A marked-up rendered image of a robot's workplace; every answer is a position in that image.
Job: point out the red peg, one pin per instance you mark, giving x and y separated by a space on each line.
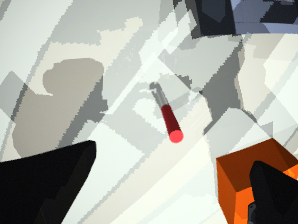
171 125

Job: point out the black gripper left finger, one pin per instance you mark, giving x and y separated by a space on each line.
40 189

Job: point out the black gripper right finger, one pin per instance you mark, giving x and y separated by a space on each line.
275 194

